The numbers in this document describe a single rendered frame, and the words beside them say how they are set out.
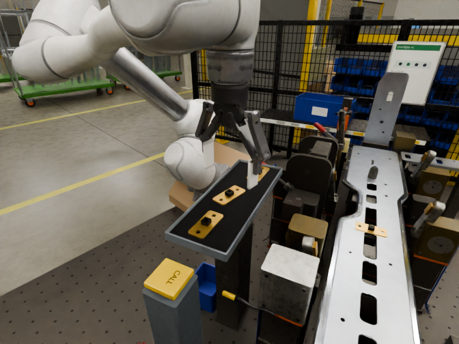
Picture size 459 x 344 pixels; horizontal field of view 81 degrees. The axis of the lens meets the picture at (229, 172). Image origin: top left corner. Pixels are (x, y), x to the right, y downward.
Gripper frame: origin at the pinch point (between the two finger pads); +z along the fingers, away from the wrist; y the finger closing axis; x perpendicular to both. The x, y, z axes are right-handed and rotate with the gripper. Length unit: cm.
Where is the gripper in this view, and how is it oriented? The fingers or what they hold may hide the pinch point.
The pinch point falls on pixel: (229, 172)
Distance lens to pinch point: 61.9
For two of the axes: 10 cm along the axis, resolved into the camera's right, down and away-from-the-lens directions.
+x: 6.7, -3.6, 6.5
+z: 0.0, 8.8, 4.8
